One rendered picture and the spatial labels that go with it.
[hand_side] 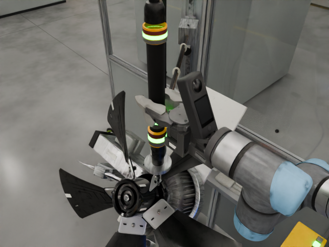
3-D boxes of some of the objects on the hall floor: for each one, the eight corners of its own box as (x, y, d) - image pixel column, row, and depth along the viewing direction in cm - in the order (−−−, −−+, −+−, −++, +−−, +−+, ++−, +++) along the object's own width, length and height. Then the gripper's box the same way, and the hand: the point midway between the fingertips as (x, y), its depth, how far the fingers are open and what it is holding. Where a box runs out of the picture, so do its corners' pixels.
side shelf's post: (205, 242, 204) (220, 165, 149) (209, 246, 202) (226, 169, 147) (201, 246, 202) (216, 169, 147) (206, 250, 200) (222, 174, 145)
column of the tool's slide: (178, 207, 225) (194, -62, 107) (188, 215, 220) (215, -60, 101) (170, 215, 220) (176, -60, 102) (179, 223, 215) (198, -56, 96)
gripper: (199, 182, 52) (125, 126, 64) (235, 150, 58) (162, 104, 70) (203, 149, 47) (122, 95, 58) (243, 117, 53) (162, 74, 64)
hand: (147, 92), depth 61 cm, fingers closed on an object, 4 cm apart
